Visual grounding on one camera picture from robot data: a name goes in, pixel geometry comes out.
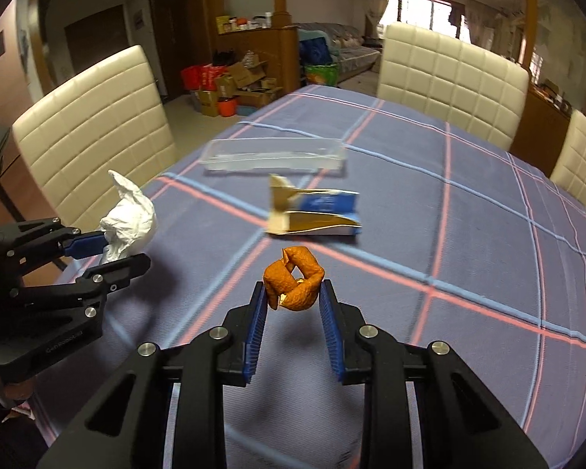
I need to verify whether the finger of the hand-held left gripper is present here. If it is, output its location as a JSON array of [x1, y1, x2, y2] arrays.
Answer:
[[10, 254, 152, 326], [0, 216, 109, 275]]

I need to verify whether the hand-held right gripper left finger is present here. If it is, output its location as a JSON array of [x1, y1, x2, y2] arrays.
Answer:
[[36, 281, 269, 469]]

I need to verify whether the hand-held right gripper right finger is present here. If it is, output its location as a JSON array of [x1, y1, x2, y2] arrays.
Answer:
[[319, 278, 550, 469]]

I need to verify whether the white tissue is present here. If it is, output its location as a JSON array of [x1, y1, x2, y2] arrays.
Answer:
[[99, 170, 157, 263]]

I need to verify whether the orange peel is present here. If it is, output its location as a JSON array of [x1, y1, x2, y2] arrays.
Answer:
[[264, 247, 326, 312]]

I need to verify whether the cream padded dining chair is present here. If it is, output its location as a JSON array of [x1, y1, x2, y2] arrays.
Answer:
[[549, 110, 586, 216], [12, 45, 177, 235], [376, 22, 529, 152]]

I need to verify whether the flattened blue and brown carton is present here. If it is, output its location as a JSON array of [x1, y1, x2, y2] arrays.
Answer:
[[265, 174, 363, 238]]

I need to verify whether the blue plaid tablecloth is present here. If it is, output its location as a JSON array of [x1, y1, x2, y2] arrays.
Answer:
[[29, 84, 586, 469]]

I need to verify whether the clear plastic tray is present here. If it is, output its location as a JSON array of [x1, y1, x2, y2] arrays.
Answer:
[[202, 138, 347, 177]]

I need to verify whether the red plastic bag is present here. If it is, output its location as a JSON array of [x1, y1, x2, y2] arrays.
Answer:
[[180, 64, 225, 91]]

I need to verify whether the dark wooden door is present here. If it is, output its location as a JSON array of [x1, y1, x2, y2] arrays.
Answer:
[[64, 5, 129, 62]]

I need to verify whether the pile of cardboard boxes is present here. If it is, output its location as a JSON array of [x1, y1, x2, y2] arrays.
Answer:
[[190, 56, 284, 118]]

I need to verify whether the colourful printed bag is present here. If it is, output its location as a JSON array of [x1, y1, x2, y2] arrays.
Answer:
[[305, 63, 338, 88]]

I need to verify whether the wooden partition cabinet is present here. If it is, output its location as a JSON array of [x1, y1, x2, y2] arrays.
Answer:
[[210, 27, 301, 101]]

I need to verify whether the row of bottles and boxes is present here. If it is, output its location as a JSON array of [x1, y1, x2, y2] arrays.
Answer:
[[216, 12, 274, 35]]

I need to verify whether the grey sofa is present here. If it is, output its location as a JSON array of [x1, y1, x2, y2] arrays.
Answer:
[[293, 22, 384, 79]]

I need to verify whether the blue bag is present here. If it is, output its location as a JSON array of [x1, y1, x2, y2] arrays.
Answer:
[[300, 34, 333, 66]]

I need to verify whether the wooden sideboard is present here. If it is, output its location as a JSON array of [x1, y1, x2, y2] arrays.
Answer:
[[510, 83, 574, 177]]

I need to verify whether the bright window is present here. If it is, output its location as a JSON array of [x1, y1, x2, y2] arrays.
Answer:
[[381, 0, 472, 42]]

